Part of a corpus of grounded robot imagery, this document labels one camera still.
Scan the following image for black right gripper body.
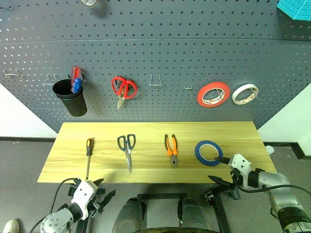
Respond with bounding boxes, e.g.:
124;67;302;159
225;163;241;200

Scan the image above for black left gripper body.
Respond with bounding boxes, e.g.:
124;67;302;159
88;186;105;218

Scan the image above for grey metal pegboard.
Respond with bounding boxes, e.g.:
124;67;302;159
0;0;311;131

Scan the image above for dark rounded shape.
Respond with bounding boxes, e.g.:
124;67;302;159
112;198;146;233
178;197;214;233

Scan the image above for blue tape roll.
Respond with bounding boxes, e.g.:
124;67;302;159
194;140;224;167

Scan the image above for orange black screwdriver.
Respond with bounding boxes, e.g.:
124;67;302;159
86;137;95;180

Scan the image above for orange black pliers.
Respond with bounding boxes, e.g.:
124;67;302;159
164;134;179;168

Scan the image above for white tape roll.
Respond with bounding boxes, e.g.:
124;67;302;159
231;83;259;105

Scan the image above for red tape roll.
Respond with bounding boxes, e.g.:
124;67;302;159
196;82;231;108

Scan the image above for black plastic cup holder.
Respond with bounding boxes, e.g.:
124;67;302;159
52;79;88;117

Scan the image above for white shoe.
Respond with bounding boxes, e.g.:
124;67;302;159
1;219;20;233

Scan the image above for teal foam block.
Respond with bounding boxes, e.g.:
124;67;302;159
276;0;311;20

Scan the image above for silver round object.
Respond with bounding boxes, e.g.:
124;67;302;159
77;0;100;8

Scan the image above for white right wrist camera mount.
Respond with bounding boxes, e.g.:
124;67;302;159
229;153;253;189

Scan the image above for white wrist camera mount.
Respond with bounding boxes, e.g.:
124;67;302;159
229;153;253;189
70;180;99;220

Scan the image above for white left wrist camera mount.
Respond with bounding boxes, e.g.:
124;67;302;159
70;180;99;220

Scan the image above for grey handled scissors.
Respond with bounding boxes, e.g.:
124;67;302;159
117;133;137;174

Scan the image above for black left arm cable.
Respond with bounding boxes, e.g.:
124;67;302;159
50;177;80;214

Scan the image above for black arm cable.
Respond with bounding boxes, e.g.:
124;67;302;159
50;177;80;214
233;183;311;195

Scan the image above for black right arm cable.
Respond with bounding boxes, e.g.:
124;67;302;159
233;183;311;195

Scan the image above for black metal table frame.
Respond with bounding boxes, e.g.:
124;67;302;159
75;188;231;233

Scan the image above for small wire peg hook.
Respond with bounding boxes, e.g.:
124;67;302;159
184;84;194;100

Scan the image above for red handled scissors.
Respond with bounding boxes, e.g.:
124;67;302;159
111;76;138;110

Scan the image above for blue handled screwdriver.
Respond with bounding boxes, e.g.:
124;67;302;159
73;77;83;94

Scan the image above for wire loop hook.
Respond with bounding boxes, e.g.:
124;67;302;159
149;73;163;86
41;74;59;85

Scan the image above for double prong wire hook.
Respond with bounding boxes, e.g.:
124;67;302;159
3;68;24;79

